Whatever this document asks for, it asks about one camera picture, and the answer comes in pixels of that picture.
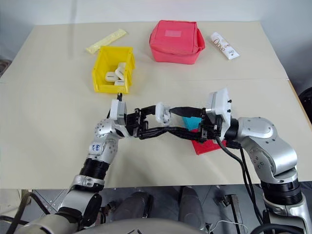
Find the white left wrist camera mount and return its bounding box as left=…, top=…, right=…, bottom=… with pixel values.
left=108, top=92, right=128, bottom=127

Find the yellow plastic bin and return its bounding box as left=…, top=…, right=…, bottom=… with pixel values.
left=92, top=45, right=137, bottom=95

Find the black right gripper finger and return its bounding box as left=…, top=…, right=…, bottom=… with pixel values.
left=169, top=106, right=203, bottom=118
left=168, top=127, right=201, bottom=144

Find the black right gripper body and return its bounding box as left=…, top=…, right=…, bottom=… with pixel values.
left=198, top=108, right=224, bottom=145

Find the pale yellow sachet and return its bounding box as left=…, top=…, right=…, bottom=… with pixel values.
left=85, top=28, right=127, bottom=55

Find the cyan flat card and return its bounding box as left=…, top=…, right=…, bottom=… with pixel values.
left=182, top=116, right=203, bottom=131

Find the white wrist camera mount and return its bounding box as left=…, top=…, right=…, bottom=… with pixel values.
left=108, top=92, right=128, bottom=127
left=205, top=86, right=234, bottom=130

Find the red fabric pouch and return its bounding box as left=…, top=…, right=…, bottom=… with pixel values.
left=149, top=19, right=206, bottom=65

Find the metal table frame bracket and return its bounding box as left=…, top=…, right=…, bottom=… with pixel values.
left=214, top=192, right=246, bottom=234

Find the dark rounded robot leg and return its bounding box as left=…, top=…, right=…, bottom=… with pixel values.
left=114, top=191, right=154, bottom=223
left=178, top=186, right=206, bottom=230

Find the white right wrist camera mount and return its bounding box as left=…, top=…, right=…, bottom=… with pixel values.
left=205, top=86, right=234, bottom=130

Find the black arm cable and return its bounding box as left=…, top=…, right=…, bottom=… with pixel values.
left=13, top=192, right=52, bottom=234
left=214, top=124, right=272, bottom=234

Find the white cosmetic tube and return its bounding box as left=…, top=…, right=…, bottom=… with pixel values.
left=210, top=32, right=241, bottom=61

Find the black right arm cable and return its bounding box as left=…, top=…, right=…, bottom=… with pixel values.
left=214, top=124, right=272, bottom=234

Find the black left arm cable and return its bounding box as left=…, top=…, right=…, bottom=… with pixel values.
left=13, top=192, right=52, bottom=234

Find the thin white wire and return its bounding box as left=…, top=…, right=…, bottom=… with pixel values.
left=209, top=220, right=245, bottom=234

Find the red flat packet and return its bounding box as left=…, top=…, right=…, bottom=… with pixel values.
left=191, top=128, right=220, bottom=156

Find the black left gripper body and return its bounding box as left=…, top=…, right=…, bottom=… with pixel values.
left=125, top=108, right=150, bottom=138

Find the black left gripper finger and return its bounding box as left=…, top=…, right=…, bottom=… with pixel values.
left=139, top=104, right=159, bottom=116
left=138, top=126, right=183, bottom=141

